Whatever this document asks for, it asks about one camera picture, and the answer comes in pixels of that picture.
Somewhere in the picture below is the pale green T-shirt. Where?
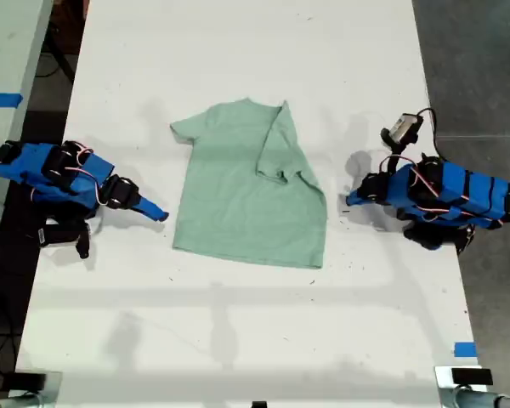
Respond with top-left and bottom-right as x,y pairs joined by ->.
169,97 -> 328,269

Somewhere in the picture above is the short blue tape piece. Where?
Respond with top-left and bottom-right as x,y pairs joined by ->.
453,341 -> 478,359

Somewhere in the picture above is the silver metal clamp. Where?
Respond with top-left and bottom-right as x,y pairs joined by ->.
0,370 -> 64,408
433,365 -> 495,408

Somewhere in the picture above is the small black box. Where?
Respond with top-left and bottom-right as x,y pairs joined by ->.
3,371 -> 47,390
450,368 -> 494,386

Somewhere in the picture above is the short black camera stalk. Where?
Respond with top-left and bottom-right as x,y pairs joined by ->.
74,223 -> 92,259
380,142 -> 410,173

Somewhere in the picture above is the grey black camera box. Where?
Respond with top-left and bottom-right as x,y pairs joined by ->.
380,111 -> 425,148

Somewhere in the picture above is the black camera box white label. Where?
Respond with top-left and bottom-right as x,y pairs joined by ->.
37,220 -> 79,249

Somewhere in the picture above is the black camera cable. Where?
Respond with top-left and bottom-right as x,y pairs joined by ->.
415,107 -> 442,162

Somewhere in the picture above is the black floor cable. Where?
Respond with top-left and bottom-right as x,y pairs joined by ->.
36,42 -> 76,80

